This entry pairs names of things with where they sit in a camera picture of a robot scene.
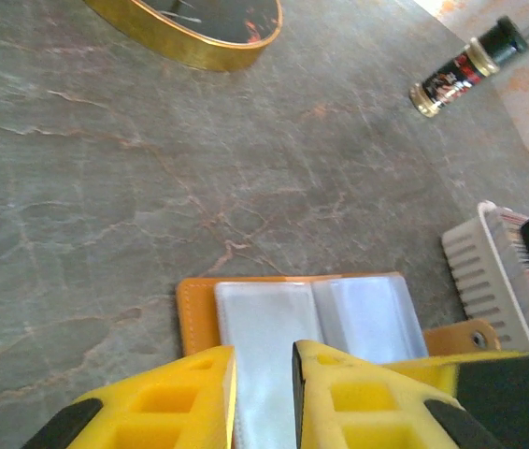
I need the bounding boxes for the orange leather card holder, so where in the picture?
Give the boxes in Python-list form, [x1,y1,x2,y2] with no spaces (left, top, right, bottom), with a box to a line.
[175,270,502,449]

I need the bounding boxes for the gold wire glass rack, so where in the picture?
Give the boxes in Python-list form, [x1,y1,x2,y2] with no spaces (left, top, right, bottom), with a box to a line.
[81,0,284,74]

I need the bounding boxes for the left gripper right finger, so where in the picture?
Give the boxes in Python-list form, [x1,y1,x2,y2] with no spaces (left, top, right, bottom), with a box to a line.
[291,339,504,449]

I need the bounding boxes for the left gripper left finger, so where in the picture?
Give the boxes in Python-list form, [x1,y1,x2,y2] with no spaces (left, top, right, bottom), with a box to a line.
[21,344,237,449]

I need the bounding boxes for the black capped spice bottle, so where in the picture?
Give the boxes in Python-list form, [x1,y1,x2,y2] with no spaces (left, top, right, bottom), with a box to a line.
[408,16,529,118]

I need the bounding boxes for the white slotted plastic basket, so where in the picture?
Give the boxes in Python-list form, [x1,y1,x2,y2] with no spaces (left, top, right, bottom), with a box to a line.
[440,200,529,353]

